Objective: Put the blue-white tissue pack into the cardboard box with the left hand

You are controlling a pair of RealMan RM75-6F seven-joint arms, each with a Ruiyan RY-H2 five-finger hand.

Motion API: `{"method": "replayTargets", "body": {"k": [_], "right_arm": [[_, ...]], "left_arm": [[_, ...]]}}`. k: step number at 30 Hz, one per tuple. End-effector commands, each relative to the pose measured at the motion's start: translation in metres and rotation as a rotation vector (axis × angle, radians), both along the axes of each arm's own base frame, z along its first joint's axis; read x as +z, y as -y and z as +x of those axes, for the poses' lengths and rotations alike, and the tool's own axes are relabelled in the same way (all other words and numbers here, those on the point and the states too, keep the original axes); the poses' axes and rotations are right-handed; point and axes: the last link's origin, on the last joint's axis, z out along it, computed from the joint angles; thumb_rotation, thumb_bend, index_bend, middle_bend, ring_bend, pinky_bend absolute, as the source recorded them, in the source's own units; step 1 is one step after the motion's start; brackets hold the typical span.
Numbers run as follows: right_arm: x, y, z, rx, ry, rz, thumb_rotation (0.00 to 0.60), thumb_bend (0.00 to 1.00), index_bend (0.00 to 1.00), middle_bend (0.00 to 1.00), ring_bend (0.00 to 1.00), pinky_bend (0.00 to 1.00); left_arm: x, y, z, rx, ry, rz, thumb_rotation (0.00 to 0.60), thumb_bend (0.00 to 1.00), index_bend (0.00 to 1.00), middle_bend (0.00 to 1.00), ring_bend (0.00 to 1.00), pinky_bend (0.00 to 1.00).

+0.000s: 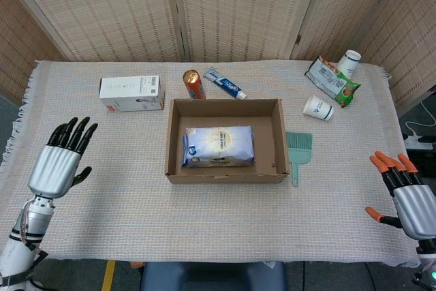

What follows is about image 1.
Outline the beige woven tablecloth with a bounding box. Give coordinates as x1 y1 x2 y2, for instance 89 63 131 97
0 60 423 270

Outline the silver orange-tipped right robot hand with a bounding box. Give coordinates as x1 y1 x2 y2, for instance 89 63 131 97
364 150 436 241

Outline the woven folding screen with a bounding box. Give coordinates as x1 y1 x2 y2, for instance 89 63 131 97
0 0 436 108

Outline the blue white toothpaste tube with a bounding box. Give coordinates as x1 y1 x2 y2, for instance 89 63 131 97
203 67 247 100

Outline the white paper cup blue logo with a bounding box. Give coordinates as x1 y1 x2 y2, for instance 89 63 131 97
302 95 334 121
337 49 362 79

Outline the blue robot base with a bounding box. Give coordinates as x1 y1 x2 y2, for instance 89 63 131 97
141 260 287 291

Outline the green silver snack bag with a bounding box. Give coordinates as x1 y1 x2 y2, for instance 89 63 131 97
304 55 362 108

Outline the brown cardboard box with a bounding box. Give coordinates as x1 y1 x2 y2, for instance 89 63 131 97
164 98 291 185

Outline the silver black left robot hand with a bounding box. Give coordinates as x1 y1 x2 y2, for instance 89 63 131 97
27 116 99 200

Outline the blue white tissue pack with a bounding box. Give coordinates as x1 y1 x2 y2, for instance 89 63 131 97
181 125 255 168

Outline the white cable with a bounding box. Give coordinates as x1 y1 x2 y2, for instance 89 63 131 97
405 99 436 138

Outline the white product box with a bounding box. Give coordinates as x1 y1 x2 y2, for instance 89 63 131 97
99 74 166 113

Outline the orange soda can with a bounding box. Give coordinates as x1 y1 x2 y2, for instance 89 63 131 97
183 69 206 100

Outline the white power strip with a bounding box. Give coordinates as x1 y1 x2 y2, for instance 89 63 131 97
404 135 436 151

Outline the teal mini brush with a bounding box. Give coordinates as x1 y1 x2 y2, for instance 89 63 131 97
285 132 313 187

